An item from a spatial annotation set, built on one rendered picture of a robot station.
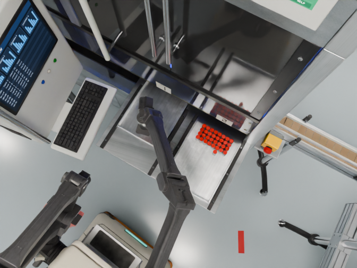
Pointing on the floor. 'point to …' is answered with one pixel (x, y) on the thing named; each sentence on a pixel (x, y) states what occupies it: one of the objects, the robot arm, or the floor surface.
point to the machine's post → (309, 77)
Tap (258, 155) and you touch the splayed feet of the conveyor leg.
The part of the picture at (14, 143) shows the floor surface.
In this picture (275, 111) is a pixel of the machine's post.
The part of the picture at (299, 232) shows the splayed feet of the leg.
